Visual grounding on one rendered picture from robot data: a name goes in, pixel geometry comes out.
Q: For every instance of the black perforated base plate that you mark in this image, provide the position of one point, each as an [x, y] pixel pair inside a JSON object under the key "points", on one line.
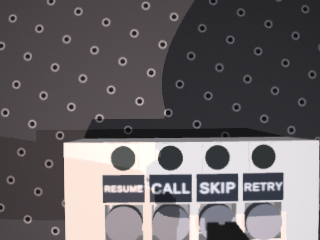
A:
{"points": [[96, 69]]}

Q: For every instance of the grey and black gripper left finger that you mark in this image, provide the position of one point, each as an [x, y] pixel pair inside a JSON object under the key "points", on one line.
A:
{"points": [[216, 232]]}

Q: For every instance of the white operator panel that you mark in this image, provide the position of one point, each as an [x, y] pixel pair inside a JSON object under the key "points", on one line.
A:
{"points": [[122, 188]]}

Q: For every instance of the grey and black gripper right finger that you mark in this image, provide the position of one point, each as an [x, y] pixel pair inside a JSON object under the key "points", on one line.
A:
{"points": [[234, 231]]}

